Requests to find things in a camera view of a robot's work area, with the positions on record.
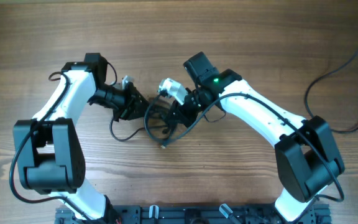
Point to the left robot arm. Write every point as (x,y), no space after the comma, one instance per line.
(48,163)

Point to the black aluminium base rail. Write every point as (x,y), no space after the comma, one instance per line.
(252,213)

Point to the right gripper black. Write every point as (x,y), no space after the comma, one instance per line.
(183,115)

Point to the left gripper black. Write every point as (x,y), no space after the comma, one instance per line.
(132,102)

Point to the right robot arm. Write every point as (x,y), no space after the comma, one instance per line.
(307,156)

